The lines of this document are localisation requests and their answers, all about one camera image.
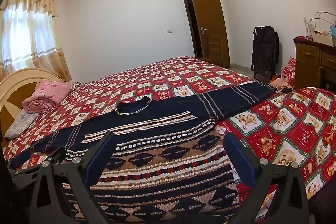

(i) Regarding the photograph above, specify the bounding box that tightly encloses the brown wooden door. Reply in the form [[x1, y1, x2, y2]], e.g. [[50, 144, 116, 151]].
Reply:
[[187, 0, 231, 69]]

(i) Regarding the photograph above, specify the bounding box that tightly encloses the cream wooden headboard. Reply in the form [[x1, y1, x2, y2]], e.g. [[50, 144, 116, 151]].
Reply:
[[0, 68, 66, 140]]

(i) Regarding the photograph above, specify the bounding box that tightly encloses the folded pink blanket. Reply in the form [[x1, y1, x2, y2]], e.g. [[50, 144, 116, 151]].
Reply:
[[22, 80, 72, 114]]

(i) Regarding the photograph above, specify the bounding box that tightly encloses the navy patterned knit sweater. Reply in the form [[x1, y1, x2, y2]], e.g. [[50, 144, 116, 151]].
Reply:
[[12, 81, 279, 224]]

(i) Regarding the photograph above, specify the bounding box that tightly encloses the brown wooden dresser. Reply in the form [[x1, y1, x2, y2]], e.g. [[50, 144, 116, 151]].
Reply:
[[293, 37, 336, 90]]

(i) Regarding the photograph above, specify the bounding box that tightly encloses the beige box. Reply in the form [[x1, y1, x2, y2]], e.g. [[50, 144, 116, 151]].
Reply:
[[310, 30, 335, 45]]

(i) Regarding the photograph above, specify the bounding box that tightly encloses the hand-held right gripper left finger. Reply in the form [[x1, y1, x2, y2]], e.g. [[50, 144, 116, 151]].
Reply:
[[30, 132, 117, 224]]

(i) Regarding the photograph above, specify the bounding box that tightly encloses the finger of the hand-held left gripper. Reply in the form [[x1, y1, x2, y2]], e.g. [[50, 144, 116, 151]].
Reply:
[[8, 147, 68, 190]]

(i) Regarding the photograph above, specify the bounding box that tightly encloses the red checked bag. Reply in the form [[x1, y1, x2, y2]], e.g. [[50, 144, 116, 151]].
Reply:
[[282, 56, 297, 86]]

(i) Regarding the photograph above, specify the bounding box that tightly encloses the crumpled pink cloth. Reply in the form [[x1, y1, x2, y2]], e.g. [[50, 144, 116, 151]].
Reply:
[[270, 76, 292, 91]]

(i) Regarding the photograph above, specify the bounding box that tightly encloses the red printed bedspread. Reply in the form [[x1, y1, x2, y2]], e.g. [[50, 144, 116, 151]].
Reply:
[[3, 56, 336, 224]]

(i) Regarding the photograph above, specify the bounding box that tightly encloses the black folded stroller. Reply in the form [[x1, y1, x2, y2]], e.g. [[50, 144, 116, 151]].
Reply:
[[251, 26, 279, 83]]

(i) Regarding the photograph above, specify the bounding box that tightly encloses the beige patterned curtain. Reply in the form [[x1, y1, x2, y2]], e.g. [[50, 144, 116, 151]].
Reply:
[[0, 0, 72, 83]]

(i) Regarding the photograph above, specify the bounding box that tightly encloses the dark door frame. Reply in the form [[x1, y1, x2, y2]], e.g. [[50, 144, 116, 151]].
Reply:
[[180, 0, 204, 58]]

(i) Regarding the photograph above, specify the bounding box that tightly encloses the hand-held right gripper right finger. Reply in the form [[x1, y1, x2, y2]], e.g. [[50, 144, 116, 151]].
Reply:
[[223, 133, 311, 224]]

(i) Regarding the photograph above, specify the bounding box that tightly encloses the grey cushion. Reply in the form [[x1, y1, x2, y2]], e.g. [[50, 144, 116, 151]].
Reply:
[[4, 109, 40, 139]]

